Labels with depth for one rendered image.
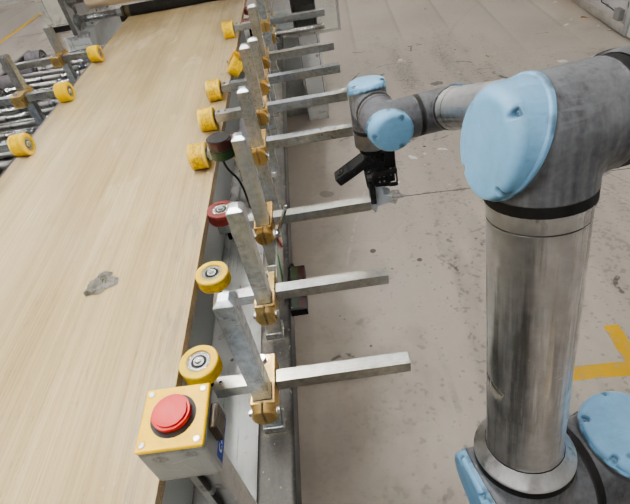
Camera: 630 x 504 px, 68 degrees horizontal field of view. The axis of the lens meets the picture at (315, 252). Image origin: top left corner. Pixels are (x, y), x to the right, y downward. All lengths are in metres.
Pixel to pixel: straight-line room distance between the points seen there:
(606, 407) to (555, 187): 0.52
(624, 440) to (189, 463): 0.66
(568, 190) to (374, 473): 1.40
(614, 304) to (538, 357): 1.69
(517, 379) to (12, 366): 0.98
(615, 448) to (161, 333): 0.85
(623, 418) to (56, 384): 1.03
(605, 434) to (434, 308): 1.34
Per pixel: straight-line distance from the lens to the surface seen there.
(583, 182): 0.52
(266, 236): 1.26
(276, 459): 1.06
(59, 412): 1.05
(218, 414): 0.53
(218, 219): 1.29
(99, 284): 1.25
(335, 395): 1.91
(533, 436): 0.75
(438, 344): 2.03
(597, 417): 0.93
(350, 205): 1.30
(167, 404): 0.53
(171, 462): 0.54
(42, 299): 1.31
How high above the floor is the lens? 1.64
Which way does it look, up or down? 42 degrees down
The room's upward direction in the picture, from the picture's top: 11 degrees counter-clockwise
